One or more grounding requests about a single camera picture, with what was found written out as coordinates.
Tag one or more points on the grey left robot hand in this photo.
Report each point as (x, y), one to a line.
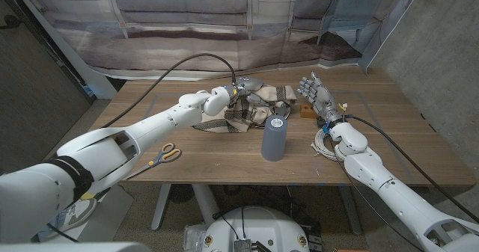
(250, 85)

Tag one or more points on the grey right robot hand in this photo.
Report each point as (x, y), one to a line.
(322, 98)

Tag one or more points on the beige striped scarf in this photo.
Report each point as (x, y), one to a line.
(247, 113)

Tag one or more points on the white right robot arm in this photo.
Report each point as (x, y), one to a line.
(404, 203)

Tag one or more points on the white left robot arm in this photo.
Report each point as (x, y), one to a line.
(112, 151)

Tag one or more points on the grey cylindrical cup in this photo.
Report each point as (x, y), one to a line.
(274, 140)

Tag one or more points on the printed living room backdrop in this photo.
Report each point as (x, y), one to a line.
(149, 31)

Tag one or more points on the grey table leg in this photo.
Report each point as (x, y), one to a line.
(350, 211)

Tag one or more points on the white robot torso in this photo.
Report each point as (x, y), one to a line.
(258, 229)

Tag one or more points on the clear plastic bag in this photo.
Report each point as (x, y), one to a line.
(192, 237)

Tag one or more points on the yellow black foot pedal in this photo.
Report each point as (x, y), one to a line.
(89, 196)

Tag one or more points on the grey white sneaker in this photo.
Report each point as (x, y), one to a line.
(75, 212)

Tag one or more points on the white table leg frame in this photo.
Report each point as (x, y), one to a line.
(206, 203)

